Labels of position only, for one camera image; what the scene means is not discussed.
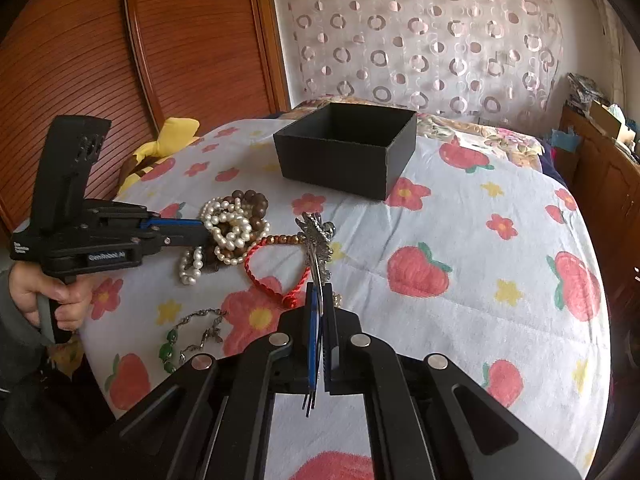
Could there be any sheer circle pattern curtain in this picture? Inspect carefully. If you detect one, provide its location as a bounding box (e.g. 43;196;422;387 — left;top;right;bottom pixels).
267;0;566;126

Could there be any strawberry flower print blanket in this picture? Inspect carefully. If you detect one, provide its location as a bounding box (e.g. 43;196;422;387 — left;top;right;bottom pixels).
80;117;613;480

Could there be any silver hair clip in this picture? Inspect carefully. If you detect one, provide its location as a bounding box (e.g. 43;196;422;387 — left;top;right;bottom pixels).
295;212;346;418

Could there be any small white pearl bracelet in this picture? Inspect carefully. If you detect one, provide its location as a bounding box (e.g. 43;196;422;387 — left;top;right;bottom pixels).
177;246;206;288

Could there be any yellow plush toy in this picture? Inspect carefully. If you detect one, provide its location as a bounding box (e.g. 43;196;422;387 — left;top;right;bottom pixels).
117;116;202;197

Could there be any brown wooden bead bracelet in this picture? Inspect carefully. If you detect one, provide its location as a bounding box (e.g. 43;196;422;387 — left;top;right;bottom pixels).
200;189;271;275

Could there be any white pearl necklace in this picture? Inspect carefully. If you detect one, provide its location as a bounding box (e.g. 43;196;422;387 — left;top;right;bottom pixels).
200;197;257;267

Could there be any black cardboard box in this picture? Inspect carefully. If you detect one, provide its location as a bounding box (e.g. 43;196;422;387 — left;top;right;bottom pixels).
272;101;418;202

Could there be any brown wooden wardrobe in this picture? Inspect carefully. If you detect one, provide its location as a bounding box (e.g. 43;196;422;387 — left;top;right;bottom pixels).
0;0;292;243

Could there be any person's left hand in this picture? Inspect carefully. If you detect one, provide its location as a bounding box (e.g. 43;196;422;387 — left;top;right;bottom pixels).
9;262;92;333

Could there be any red cord bracelet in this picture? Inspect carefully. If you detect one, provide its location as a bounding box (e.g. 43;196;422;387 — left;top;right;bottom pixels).
243;233;313;311

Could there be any stack of folded cloth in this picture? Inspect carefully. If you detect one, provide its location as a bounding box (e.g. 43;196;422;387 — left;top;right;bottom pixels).
566;73;607;112

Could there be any brown wooden cabinet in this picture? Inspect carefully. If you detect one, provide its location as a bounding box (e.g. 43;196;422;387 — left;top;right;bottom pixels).
542;102;640;286

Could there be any patterned window curtain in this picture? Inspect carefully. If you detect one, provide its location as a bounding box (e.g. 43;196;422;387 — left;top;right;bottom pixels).
579;0;632;106

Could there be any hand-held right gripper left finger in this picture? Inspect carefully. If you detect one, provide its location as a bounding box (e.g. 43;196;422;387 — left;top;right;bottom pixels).
97;282;326;480

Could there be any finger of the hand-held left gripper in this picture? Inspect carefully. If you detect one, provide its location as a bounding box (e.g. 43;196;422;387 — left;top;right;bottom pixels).
132;225;209;262
86;199;207;235

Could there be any blue plastic bag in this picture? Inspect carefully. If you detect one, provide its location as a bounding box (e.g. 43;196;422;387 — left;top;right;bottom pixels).
549;126;577;152

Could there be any dark blue blanket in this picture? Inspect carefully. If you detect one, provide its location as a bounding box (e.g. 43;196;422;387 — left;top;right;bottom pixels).
536;141;568;181

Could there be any open cardboard box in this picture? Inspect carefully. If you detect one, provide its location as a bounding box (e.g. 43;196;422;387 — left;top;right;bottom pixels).
590;100;637;145

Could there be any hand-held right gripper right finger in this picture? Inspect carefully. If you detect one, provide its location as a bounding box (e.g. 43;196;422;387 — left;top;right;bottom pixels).
322;282;583;480

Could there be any green stone silver bracelet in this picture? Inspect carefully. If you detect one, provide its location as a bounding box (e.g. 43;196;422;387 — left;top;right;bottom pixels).
158;308;229;374

